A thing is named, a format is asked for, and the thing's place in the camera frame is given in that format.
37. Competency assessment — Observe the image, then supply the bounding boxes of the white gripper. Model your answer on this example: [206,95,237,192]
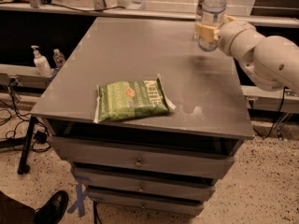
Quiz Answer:
[195,14,256,56]

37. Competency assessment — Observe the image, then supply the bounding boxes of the blue label plastic bottle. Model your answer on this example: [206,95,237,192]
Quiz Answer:
[198,0,226,51]

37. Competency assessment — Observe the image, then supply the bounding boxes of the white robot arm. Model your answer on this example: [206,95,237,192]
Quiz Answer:
[195,15,299,95]

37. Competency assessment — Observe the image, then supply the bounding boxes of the clear water bottle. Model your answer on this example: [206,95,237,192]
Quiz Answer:
[193,0,205,40]

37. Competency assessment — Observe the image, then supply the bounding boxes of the white pump dispenser bottle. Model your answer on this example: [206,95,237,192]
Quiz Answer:
[31,45,51,77]

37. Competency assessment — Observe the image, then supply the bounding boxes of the grey drawer cabinet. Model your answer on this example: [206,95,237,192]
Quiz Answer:
[32,18,253,216]

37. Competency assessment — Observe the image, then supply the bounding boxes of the green chip bag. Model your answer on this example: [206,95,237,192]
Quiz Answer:
[93,75,176,123]

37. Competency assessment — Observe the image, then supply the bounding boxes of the top drawer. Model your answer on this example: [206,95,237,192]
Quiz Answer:
[50,136,234,179]

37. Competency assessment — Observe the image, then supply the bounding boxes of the drawer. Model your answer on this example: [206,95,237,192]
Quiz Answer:
[50,136,234,179]
[88,189,204,216]
[71,167,215,202]

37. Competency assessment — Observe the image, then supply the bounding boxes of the middle drawer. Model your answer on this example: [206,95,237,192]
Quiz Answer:
[71,167,215,202]

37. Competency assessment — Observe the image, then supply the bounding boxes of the bottom drawer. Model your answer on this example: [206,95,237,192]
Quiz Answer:
[88,189,204,216]

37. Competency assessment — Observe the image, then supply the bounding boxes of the blue tape cross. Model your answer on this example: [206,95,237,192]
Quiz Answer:
[67,184,87,217]

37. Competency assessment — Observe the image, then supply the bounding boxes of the black stand leg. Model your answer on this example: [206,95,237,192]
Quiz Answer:
[17,117,37,175]

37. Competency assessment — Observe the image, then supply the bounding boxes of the black leather shoe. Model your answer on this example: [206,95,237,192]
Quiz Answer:
[34,190,69,224]

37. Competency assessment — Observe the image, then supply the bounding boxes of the black floor cables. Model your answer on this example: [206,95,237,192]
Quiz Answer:
[0,77,51,154]

